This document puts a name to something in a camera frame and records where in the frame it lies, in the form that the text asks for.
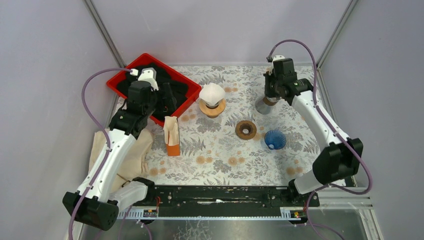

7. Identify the orange coffee filter box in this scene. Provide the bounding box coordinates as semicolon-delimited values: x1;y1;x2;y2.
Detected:
163;116;181;157

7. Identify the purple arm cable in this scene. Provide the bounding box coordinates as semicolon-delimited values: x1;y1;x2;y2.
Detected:
67;67;133;240
266;39;374;240

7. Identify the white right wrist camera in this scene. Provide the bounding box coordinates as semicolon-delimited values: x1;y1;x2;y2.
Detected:
266;54;286;72

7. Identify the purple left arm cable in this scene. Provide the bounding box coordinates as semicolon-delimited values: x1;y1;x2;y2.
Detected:
67;67;133;240

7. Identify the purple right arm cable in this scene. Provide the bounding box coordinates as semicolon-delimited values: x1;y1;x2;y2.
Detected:
266;39;374;240

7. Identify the beige cloth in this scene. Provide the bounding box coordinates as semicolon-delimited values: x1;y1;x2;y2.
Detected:
88;128;153;193

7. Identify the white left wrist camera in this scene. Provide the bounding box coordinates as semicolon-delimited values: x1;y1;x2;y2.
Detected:
129;67;159;91

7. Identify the dark wooden dripper ring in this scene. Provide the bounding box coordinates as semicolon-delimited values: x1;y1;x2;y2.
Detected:
235;120;258;141

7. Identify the clear ribbed glass dripper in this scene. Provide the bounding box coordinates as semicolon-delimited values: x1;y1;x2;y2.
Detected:
202;99;222;109

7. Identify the white paper coffee filter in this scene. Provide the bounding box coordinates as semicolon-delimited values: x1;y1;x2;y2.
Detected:
199;83;226;102

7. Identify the light wooden dripper ring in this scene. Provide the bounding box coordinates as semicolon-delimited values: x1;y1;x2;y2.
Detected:
199;98;228;119

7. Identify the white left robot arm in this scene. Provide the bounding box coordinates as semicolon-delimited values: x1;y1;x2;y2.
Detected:
62;80;177;234

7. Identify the blue ribbed glass dripper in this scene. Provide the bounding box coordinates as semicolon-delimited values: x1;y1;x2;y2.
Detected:
264;130;287;150

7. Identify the red plastic tray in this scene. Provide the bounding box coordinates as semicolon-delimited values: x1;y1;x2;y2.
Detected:
106;53;202;127

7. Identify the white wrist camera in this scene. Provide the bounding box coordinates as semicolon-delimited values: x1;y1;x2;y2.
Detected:
266;54;286;72
129;67;159;91

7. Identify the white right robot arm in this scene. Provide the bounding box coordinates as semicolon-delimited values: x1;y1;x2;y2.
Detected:
264;55;363;206

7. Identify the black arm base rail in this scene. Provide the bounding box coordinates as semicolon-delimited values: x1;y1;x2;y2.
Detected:
134;185;320;218

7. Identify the black cloth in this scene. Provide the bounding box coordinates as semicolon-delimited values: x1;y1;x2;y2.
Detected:
116;63;189;120

